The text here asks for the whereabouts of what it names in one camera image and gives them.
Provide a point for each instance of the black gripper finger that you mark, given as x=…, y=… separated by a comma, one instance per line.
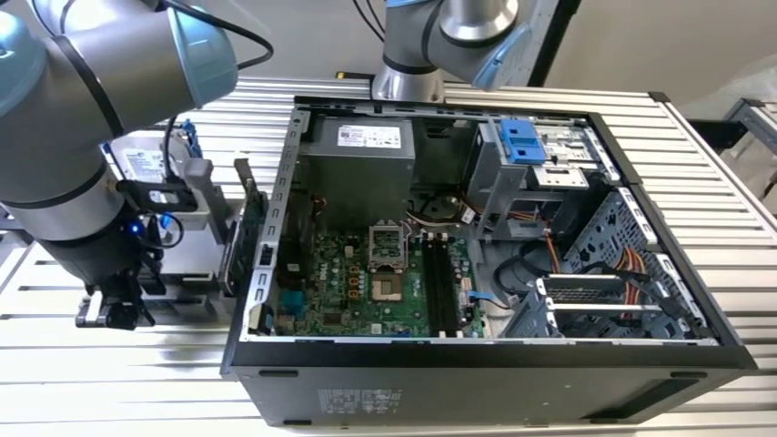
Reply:
x=124, y=316
x=90, y=311

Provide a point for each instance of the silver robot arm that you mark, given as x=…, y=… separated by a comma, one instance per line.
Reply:
x=60, y=136

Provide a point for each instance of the RAM slot with white clips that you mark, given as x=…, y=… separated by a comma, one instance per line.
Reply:
x=431, y=287
x=445, y=287

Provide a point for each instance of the hard disk in blue carrier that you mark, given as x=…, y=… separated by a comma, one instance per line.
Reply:
x=143, y=164

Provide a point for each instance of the grey parts rack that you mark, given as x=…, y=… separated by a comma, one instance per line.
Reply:
x=198, y=177

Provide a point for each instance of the green graphics card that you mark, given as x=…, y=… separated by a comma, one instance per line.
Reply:
x=250, y=227

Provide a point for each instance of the black case fan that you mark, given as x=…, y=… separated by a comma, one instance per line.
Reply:
x=302, y=218

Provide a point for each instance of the green motherboard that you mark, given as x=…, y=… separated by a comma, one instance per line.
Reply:
x=331, y=302

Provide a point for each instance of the CPU socket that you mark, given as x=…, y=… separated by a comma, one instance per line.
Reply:
x=387, y=287

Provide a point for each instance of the grey power supply unit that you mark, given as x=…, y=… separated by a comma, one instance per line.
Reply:
x=357, y=191

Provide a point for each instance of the socket locking lever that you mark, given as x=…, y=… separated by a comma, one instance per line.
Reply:
x=404, y=248

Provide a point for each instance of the black PC case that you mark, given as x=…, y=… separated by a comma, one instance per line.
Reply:
x=425, y=391

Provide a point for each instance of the yellow black plug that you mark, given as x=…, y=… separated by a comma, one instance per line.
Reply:
x=341, y=75

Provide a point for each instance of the blue drive latch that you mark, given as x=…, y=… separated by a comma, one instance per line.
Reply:
x=521, y=145

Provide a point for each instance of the metal disk bay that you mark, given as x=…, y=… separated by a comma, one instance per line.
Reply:
x=583, y=284

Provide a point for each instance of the metal side table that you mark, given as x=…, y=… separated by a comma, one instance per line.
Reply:
x=759, y=111

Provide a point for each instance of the black frame post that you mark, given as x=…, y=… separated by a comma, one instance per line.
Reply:
x=555, y=45

